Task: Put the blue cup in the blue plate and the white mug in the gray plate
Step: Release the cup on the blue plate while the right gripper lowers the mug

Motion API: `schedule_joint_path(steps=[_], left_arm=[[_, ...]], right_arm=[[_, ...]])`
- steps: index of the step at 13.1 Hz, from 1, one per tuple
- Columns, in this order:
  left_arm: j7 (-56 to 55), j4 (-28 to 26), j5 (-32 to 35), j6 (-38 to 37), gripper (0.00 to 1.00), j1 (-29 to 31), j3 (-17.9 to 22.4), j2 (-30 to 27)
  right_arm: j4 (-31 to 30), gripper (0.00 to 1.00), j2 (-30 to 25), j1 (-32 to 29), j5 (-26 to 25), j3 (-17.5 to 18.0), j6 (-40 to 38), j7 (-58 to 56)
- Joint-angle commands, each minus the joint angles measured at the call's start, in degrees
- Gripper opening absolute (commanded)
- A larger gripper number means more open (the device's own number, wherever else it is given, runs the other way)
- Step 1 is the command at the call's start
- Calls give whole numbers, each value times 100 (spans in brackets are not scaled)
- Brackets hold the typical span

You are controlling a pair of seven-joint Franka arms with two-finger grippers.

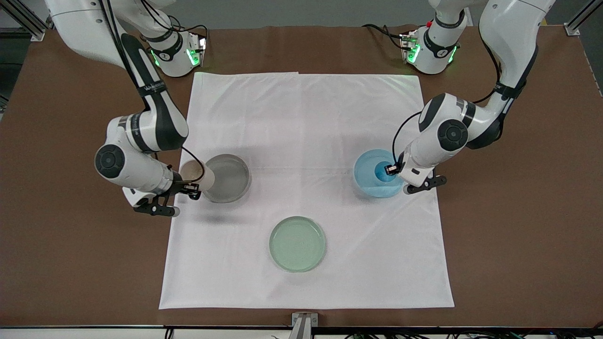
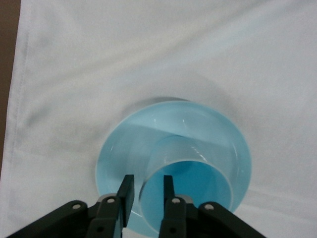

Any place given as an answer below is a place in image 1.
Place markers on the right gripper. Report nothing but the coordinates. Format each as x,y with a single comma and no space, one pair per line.
181,187

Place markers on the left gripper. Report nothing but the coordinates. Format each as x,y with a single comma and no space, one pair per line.
397,167

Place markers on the blue plastic cup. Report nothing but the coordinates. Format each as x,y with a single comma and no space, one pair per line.
379,172

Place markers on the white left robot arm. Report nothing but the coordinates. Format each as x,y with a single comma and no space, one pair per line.
513,42

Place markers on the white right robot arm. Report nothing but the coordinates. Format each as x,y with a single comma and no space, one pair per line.
155,122

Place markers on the blue round plate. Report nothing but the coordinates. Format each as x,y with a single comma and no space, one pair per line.
365,181

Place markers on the gray round plate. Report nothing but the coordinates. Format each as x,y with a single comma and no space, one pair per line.
231,181

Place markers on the green round plate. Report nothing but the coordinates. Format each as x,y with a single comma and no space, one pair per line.
297,244

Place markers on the white square cloth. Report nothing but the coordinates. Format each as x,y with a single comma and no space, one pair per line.
306,117

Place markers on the metal table bracket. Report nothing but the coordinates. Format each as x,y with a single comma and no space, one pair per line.
305,325

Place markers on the aluminium frame profile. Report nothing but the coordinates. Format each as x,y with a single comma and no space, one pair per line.
582,19
26,21

